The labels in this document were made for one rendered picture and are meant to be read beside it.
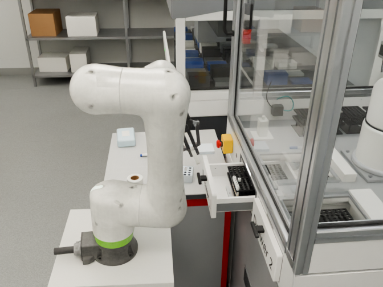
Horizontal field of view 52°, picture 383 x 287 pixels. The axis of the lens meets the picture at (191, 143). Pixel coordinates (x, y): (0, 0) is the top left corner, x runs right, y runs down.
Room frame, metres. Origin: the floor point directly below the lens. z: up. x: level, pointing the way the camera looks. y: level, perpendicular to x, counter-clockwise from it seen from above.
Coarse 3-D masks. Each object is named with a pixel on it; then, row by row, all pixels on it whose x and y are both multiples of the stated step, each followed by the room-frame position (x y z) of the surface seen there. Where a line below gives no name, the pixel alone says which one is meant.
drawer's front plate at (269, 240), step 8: (256, 200) 1.12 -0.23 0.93; (256, 208) 1.09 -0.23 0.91; (256, 216) 1.08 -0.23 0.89; (264, 216) 1.03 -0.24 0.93; (264, 224) 0.99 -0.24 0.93; (264, 232) 0.98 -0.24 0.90; (272, 232) 0.95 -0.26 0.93; (264, 240) 0.97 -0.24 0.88; (272, 240) 0.91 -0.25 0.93; (272, 248) 0.89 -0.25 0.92; (264, 256) 0.95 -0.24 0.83; (272, 256) 0.88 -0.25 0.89; (280, 256) 0.85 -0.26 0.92; (272, 264) 0.87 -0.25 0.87; (280, 264) 0.85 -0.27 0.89; (272, 272) 0.87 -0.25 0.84; (272, 280) 0.86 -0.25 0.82
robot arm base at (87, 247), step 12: (84, 240) 0.94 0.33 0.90; (132, 240) 0.96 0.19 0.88; (60, 252) 0.91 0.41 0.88; (72, 252) 0.92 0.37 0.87; (84, 252) 0.91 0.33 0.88; (96, 252) 0.92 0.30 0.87; (108, 252) 0.91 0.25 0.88; (120, 252) 0.91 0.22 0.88; (132, 252) 0.94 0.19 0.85; (84, 264) 0.89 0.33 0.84; (108, 264) 0.89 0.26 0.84; (120, 264) 0.90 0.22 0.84
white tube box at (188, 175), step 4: (188, 168) 1.54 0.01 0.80; (192, 168) 1.54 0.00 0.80; (184, 172) 1.51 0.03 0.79; (188, 172) 1.51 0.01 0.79; (192, 172) 1.50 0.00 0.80; (184, 176) 1.47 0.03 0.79; (188, 176) 1.47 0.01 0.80; (192, 176) 1.49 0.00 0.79; (184, 180) 1.47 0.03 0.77; (188, 180) 1.47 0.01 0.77; (192, 180) 1.49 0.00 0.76
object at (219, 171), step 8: (216, 168) 1.41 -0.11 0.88; (224, 168) 1.42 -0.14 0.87; (216, 176) 1.41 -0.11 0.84; (224, 176) 1.41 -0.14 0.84; (216, 184) 1.35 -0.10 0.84; (224, 184) 1.35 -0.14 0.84; (224, 192) 1.29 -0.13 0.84; (232, 192) 1.29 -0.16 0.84; (224, 200) 1.17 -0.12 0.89; (232, 200) 1.17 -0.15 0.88; (240, 200) 1.18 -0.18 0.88; (248, 200) 1.18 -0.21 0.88; (224, 208) 1.17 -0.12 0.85; (232, 208) 1.17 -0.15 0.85; (240, 208) 1.18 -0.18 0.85; (248, 208) 1.18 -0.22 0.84
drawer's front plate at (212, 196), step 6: (204, 156) 1.42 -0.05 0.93; (204, 162) 1.37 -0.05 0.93; (204, 168) 1.37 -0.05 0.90; (204, 174) 1.36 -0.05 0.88; (210, 174) 1.28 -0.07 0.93; (210, 180) 1.24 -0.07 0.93; (204, 186) 1.35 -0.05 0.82; (210, 186) 1.20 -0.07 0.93; (210, 192) 1.19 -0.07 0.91; (216, 192) 1.16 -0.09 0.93; (210, 198) 1.18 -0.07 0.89; (216, 198) 1.15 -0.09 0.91; (210, 204) 1.18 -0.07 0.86; (216, 204) 1.15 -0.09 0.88; (210, 210) 1.17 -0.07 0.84; (216, 210) 1.15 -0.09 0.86
